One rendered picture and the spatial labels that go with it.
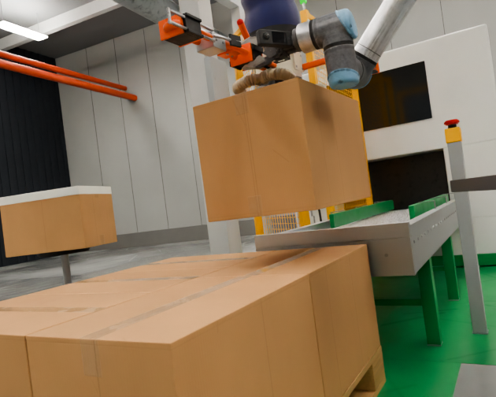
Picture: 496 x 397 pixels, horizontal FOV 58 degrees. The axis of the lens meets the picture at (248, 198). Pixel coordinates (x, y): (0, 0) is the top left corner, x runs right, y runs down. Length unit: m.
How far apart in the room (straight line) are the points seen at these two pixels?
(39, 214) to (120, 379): 2.42
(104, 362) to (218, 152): 0.83
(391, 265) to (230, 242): 1.40
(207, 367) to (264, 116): 0.82
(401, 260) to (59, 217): 2.14
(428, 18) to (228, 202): 10.03
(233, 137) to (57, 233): 1.91
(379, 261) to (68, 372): 1.30
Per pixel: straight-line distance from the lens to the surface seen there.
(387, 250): 1.91
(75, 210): 3.08
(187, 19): 1.26
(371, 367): 1.82
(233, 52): 1.46
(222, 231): 3.03
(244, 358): 0.99
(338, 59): 1.39
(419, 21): 11.27
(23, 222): 3.32
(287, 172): 1.39
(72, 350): 0.98
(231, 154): 1.49
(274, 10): 1.75
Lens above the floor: 0.75
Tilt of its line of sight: 1 degrees up
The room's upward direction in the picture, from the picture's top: 7 degrees counter-clockwise
